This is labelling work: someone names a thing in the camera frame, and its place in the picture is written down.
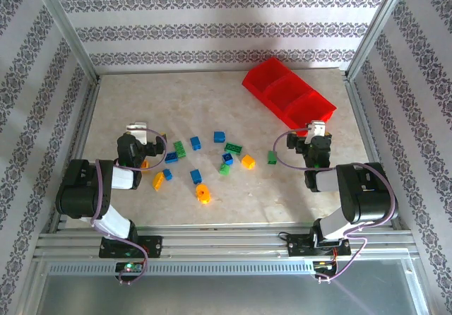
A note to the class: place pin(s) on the green long lego brick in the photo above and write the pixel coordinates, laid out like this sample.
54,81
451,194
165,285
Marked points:
233,148
180,149

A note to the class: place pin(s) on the long yellow lego brick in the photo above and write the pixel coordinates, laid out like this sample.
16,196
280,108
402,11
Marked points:
157,181

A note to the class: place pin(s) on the green square lego brick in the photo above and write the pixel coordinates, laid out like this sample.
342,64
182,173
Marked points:
272,157

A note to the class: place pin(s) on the red three-compartment bin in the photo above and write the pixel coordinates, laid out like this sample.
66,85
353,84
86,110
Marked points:
282,89

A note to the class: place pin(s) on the small green lego brick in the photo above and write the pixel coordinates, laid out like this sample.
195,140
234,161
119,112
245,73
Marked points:
224,169

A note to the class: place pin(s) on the yellow lego with round hole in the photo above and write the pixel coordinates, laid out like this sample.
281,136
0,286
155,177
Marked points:
203,193

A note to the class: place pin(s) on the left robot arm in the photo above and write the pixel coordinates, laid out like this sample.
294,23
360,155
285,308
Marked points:
81,191

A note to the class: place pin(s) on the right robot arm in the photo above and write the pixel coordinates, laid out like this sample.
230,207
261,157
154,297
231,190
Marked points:
367,195

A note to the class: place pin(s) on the controller board with LEDs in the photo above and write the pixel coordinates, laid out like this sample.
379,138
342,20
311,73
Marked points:
129,267
323,265

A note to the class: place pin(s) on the grey metal sheet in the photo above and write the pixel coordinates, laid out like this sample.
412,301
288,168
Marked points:
229,297

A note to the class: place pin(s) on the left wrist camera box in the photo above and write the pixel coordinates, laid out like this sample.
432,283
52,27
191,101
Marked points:
138,130

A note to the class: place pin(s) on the aluminium side rail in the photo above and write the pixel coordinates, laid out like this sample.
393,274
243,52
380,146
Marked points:
86,117
362,117

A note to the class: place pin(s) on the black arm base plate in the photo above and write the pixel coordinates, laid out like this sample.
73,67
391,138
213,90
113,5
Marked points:
296,246
153,246

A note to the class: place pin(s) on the aluminium corner post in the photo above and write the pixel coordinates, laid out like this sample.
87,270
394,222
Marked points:
378,29
68,29

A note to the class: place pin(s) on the aluminium mounting rail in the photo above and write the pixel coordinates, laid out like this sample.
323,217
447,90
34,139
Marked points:
229,244

